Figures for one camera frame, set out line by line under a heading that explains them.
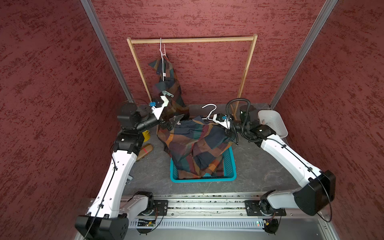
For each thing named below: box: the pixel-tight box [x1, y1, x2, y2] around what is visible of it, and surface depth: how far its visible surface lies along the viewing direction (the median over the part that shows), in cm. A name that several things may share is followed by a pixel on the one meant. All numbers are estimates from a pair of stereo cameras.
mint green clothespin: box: [161, 90, 174, 98], surface depth 71 cm
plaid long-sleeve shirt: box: [157, 115, 235, 180], surface depth 76 cm
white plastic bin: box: [258, 109, 289, 138], surface depth 112 cm
